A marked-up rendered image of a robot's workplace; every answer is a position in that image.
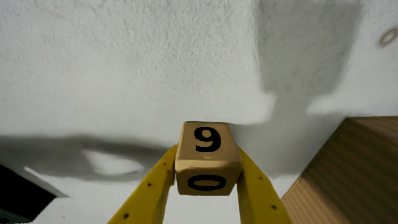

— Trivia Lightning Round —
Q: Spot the brown cube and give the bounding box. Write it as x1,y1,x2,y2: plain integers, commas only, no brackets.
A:
175,122,244,196

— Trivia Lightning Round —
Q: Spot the brown cardboard box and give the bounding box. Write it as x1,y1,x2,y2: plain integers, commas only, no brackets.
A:
280,116,398,224

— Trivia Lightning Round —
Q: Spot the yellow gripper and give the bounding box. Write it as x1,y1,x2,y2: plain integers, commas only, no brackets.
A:
107,145,293,224

